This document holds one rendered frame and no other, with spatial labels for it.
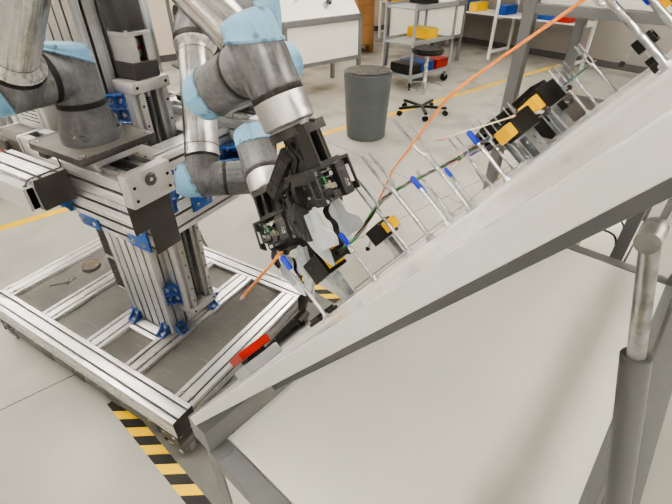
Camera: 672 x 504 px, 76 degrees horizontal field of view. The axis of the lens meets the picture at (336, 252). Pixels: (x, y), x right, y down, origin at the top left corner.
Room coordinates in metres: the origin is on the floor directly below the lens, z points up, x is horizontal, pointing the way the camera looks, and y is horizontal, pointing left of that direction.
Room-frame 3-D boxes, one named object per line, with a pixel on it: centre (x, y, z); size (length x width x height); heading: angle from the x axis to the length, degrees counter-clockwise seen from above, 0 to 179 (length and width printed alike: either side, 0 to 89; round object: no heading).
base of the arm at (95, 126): (1.09, 0.64, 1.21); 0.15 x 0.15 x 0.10
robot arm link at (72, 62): (1.09, 0.65, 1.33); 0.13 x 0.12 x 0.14; 150
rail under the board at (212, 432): (0.89, -0.13, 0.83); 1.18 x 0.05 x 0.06; 138
